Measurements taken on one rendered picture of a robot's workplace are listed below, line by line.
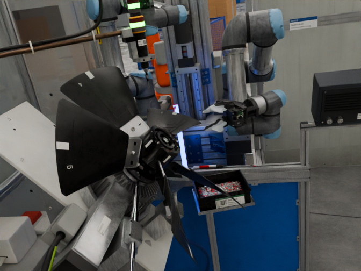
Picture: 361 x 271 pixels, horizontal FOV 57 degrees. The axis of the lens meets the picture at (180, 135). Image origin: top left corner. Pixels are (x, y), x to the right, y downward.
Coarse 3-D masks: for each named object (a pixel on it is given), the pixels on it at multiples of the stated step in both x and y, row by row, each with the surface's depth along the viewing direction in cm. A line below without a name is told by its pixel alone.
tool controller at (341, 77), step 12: (324, 72) 133; (336, 72) 131; (348, 72) 130; (360, 72) 128; (324, 84) 126; (336, 84) 125; (348, 84) 124; (360, 84) 123; (312, 96) 139; (324, 96) 128; (336, 96) 127; (348, 96) 126; (360, 96) 126; (312, 108) 141; (324, 108) 131; (336, 108) 130; (348, 108) 130; (360, 108) 129; (324, 120) 134; (336, 120) 134; (348, 120) 133; (360, 120) 133
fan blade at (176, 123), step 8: (152, 112) 132; (168, 112) 134; (152, 120) 126; (160, 120) 126; (168, 120) 126; (176, 120) 126; (184, 120) 128; (192, 120) 131; (168, 128) 119; (176, 128) 119; (184, 128) 121
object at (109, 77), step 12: (84, 72) 110; (96, 72) 112; (108, 72) 113; (120, 72) 115; (72, 84) 106; (84, 84) 108; (96, 84) 109; (108, 84) 110; (120, 84) 111; (72, 96) 105; (84, 96) 106; (96, 96) 107; (108, 96) 107; (120, 96) 108; (132, 96) 110; (84, 108) 105; (96, 108) 105; (108, 108) 106; (120, 108) 106; (132, 108) 107; (108, 120) 104; (120, 120) 105
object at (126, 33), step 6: (120, 30) 96; (126, 30) 96; (120, 36) 98; (126, 36) 96; (132, 36) 97; (126, 42) 96; (132, 42) 98; (132, 48) 98; (132, 54) 99; (150, 54) 103; (132, 60) 102; (138, 60) 99; (144, 60) 99
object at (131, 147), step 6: (132, 138) 95; (138, 138) 97; (132, 144) 96; (138, 144) 98; (132, 150) 96; (138, 150) 98; (126, 156) 94; (132, 156) 96; (138, 156) 99; (126, 162) 95
